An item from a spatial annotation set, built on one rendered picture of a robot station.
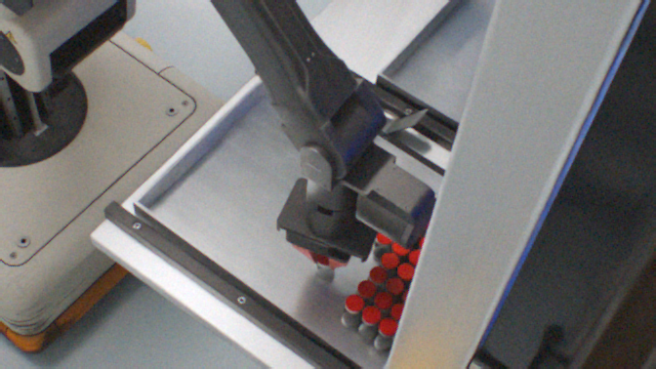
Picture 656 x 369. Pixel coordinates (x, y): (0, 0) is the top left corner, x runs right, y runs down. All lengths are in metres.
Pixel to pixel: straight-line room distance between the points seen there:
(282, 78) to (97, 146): 1.18
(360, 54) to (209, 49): 1.19
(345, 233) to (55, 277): 0.96
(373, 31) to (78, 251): 0.79
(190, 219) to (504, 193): 0.65
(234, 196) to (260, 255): 0.09
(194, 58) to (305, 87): 1.66
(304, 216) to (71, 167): 1.00
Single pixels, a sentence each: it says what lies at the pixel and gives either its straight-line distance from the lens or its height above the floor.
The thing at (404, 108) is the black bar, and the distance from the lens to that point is 1.27.
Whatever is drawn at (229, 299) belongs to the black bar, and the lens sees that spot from 1.11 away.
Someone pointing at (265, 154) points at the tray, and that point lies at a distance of 1.24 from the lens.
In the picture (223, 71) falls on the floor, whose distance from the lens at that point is 2.46.
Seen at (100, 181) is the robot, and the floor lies 0.28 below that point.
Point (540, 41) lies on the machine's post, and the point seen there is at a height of 1.54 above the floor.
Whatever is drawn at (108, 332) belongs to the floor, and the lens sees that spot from 2.11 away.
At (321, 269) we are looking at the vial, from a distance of 1.12.
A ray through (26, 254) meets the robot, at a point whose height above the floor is 0.28.
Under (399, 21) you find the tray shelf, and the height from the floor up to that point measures 0.88.
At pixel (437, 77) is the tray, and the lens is 1.34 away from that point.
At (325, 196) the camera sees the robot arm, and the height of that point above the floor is 1.09.
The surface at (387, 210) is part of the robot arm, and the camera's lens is 0.93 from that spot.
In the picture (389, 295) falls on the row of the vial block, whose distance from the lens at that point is 1.09.
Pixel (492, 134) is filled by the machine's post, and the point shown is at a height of 1.46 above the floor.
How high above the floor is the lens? 1.90
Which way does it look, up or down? 57 degrees down
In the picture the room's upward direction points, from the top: 7 degrees clockwise
